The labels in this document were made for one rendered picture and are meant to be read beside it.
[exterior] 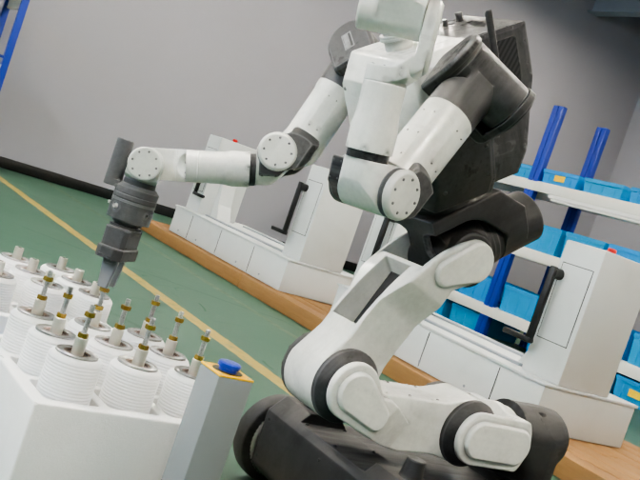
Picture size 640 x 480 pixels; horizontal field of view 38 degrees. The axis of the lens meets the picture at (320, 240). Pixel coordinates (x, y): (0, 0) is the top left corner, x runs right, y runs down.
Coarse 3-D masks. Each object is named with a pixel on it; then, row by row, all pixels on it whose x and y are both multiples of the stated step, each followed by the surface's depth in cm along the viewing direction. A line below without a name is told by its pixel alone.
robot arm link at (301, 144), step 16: (320, 80) 186; (320, 96) 184; (336, 96) 184; (304, 112) 184; (320, 112) 184; (336, 112) 184; (288, 128) 185; (304, 128) 183; (320, 128) 183; (336, 128) 186; (272, 144) 180; (288, 144) 180; (304, 144) 181; (320, 144) 184; (272, 160) 180; (288, 160) 180; (304, 160) 181
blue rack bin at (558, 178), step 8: (544, 176) 726; (552, 176) 718; (560, 176) 712; (568, 176) 705; (576, 176) 698; (552, 184) 717; (560, 184) 711; (568, 184) 704; (576, 184) 698; (584, 184) 701
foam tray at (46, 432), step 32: (0, 352) 169; (0, 384) 162; (32, 384) 161; (0, 416) 159; (32, 416) 149; (64, 416) 152; (96, 416) 155; (128, 416) 158; (160, 416) 164; (0, 448) 155; (32, 448) 150; (64, 448) 153; (96, 448) 156; (128, 448) 160; (160, 448) 163
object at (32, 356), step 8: (32, 328) 166; (32, 336) 164; (40, 336) 164; (48, 336) 164; (24, 344) 166; (32, 344) 164; (40, 344) 164; (48, 344) 164; (56, 344) 164; (72, 344) 166; (24, 352) 165; (32, 352) 164; (40, 352) 164; (24, 360) 165; (32, 360) 164; (40, 360) 164; (24, 368) 165; (32, 368) 164; (40, 368) 164
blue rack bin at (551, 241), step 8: (544, 232) 714; (552, 232) 707; (560, 232) 700; (536, 240) 719; (544, 240) 712; (552, 240) 706; (560, 240) 702; (536, 248) 716; (544, 248) 711; (552, 248) 704; (560, 248) 704
